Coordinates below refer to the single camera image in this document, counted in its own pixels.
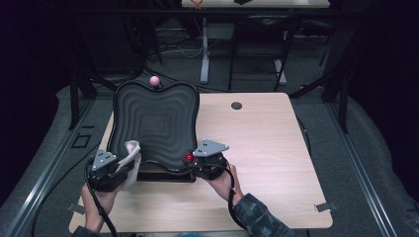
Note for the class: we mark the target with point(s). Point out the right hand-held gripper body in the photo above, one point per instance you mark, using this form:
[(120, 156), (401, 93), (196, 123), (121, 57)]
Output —
[(209, 168)]

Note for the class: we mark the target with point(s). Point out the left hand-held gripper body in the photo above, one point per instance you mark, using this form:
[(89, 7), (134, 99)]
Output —
[(103, 174)]

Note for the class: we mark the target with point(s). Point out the red ball knob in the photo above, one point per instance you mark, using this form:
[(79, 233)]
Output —
[(189, 157)]

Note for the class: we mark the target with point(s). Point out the beige wiping cloth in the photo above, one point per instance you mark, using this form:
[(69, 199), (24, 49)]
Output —
[(133, 149)]

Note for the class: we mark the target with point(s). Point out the black wavy tray stand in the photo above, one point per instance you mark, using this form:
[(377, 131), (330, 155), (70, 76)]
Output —
[(154, 125)]

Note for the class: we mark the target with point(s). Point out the person's right hand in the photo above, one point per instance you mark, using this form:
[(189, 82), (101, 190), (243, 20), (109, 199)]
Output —
[(229, 186)]

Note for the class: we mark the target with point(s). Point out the person's left hand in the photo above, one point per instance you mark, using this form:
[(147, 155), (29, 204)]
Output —
[(97, 207)]

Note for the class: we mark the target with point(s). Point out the metal table clip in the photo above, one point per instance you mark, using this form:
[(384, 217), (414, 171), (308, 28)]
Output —
[(325, 206), (75, 208)]

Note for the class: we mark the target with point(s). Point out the round table grommet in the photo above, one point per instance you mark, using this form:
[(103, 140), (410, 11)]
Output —
[(236, 105)]

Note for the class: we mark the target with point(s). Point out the blue object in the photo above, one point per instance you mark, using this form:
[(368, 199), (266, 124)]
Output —
[(190, 235)]

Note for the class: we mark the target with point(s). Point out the pink ball knob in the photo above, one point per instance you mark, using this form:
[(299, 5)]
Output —
[(154, 80)]

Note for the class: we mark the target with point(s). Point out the black chair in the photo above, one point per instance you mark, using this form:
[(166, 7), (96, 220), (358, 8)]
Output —
[(263, 36)]

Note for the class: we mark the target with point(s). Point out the black metal crossbar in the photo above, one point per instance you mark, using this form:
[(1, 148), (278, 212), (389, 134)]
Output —
[(131, 12)]

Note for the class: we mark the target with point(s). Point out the orange object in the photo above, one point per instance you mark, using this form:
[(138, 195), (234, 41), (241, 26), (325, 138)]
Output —
[(197, 4)]

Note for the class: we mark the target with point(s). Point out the dark object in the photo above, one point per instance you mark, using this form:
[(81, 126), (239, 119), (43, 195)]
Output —
[(242, 1)]

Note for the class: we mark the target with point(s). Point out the white background table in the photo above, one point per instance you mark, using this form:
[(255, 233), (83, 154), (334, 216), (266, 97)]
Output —
[(263, 4)]

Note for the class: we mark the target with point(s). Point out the metal floor rail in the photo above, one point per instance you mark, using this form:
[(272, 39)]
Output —
[(360, 171), (52, 164)]

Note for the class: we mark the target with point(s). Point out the black metal frame stand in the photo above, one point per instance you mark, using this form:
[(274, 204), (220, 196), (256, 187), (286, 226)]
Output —
[(344, 108), (74, 105)]

